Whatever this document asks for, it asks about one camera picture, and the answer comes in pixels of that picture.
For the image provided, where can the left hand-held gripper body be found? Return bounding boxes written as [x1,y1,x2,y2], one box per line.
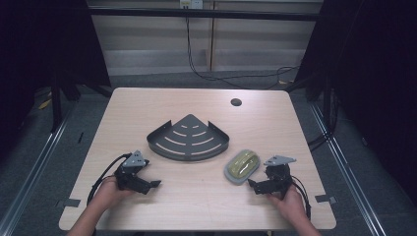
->
[114,149,150,195]

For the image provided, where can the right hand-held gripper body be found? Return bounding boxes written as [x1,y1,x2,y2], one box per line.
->
[263,154,293,201]

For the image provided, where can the dark grey corner shelf rack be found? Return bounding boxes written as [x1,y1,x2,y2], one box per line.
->
[146,113,231,162]

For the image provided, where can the person's right hand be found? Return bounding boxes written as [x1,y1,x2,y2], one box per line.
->
[266,184,311,227]

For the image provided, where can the person's left hand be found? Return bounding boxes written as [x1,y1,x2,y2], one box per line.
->
[93,176,136,208]

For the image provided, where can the black stand leg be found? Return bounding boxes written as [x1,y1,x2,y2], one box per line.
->
[49,76,64,134]

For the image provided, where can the yellow floor tape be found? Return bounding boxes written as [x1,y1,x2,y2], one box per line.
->
[37,98,53,111]

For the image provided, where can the black curtain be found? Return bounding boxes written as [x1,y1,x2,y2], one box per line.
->
[294,0,417,206]
[0,0,112,158]

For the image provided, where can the black horizontal bar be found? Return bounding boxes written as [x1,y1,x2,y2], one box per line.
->
[88,7,325,23]

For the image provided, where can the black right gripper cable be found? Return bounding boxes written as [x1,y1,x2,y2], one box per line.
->
[290,176,313,220]

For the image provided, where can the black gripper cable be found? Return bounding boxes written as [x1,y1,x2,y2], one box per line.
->
[290,176,313,220]
[86,152,133,207]

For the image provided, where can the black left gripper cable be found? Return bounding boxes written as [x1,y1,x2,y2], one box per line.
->
[86,152,133,207]

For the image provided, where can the black floor cables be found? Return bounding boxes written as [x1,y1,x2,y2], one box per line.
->
[307,129,333,152]

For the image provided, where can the metal floor rail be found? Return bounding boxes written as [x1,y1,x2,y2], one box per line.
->
[308,100,388,236]
[0,106,80,236]

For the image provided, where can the black wall cable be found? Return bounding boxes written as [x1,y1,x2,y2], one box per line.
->
[184,16,301,90]

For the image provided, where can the white wall socket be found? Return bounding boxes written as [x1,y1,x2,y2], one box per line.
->
[179,0,205,10]

